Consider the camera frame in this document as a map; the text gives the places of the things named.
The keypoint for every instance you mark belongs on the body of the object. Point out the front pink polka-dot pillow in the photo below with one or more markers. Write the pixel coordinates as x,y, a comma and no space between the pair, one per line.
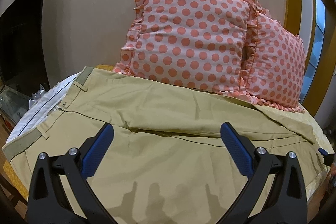
196,44

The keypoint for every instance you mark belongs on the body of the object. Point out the black television screen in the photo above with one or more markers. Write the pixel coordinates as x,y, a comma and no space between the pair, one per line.
22,60

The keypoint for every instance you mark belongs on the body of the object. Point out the rear pink polka-dot pillow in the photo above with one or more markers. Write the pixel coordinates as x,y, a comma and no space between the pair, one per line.
273,63

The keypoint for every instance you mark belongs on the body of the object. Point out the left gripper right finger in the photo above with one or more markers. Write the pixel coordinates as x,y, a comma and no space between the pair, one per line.
275,189

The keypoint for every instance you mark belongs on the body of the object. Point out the yellow patterned bed sheet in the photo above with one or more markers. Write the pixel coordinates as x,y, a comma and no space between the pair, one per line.
309,134

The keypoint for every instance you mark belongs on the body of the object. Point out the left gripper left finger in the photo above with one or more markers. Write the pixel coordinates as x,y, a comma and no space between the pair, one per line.
59,189

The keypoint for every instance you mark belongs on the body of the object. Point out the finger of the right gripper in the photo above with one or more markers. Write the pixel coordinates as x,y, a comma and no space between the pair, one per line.
322,152

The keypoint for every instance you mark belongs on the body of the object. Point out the khaki beige pants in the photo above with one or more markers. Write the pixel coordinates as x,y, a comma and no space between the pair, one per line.
157,134

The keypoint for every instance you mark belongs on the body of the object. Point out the pink polka-dot pillow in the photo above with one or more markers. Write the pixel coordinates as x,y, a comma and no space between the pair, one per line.
196,44
273,63

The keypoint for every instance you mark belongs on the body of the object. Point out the glass side table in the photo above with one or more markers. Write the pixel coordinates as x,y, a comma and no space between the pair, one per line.
15,104

